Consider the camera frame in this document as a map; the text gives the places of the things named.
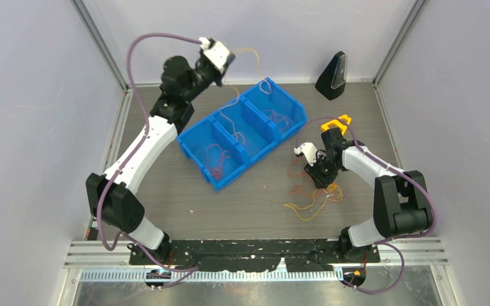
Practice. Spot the black wedge-shaped stand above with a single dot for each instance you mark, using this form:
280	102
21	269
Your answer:
332	81

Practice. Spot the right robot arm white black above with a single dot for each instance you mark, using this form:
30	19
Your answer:
401	205

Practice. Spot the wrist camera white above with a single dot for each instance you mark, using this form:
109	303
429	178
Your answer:
217	54
307	150

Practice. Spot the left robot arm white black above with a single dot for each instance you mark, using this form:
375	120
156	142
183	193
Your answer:
112	195

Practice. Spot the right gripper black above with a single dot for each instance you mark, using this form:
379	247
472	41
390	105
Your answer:
321	181

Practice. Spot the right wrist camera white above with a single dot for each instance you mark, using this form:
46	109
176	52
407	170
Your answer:
307	150

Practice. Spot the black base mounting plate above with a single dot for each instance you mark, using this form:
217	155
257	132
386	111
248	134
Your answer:
264	255

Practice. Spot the yellow triangular plastic piece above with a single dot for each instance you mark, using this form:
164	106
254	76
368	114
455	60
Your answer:
341	123

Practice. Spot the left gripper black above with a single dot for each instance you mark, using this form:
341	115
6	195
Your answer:
219	81

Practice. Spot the blue three-compartment plastic bin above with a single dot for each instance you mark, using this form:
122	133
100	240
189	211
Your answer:
242	132

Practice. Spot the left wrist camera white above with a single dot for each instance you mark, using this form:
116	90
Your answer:
217	54

